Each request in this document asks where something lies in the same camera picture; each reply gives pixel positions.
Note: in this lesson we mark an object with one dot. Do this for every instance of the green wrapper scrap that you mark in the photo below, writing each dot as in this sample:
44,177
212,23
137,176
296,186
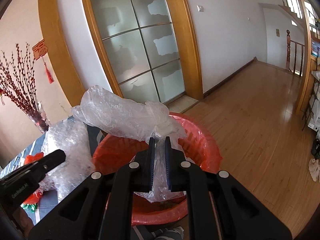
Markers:
29,206

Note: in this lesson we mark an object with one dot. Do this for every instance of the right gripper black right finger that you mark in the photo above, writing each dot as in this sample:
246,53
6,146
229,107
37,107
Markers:
206,200

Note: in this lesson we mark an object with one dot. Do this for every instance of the white wall switch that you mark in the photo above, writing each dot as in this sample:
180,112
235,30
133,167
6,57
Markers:
200,8

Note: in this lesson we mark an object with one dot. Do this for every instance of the clear plastic bag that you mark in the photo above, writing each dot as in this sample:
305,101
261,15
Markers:
126,118

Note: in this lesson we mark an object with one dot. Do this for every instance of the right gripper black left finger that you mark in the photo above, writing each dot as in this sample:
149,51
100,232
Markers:
137,176

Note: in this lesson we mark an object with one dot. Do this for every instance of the bubble wrap sheet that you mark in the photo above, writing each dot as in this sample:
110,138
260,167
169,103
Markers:
71,136

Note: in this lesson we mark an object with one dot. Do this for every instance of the red Chinese knot ornament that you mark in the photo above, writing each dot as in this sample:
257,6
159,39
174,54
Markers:
40,50

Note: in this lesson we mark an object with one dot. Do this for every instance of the white bag on floor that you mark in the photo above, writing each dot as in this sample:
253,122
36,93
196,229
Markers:
313,167

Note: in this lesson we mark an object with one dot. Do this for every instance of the crumpled red plastic bag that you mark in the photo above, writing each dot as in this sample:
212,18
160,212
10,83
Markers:
36,195

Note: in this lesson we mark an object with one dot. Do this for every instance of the metal storage shelf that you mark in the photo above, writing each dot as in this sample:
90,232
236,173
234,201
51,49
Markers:
311,115

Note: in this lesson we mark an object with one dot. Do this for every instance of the wooden stair railing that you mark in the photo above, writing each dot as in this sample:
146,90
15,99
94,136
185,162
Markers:
294,55

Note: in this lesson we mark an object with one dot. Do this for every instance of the frosted glass sliding door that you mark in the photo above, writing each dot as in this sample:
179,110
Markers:
147,48

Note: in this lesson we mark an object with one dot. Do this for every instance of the glass vase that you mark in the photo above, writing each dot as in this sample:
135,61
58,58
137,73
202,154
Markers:
39,118

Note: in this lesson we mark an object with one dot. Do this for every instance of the blue white striped tablecloth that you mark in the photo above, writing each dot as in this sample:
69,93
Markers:
49,198

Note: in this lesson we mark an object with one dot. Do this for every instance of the red lined trash basket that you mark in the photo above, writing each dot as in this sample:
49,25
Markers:
114,152

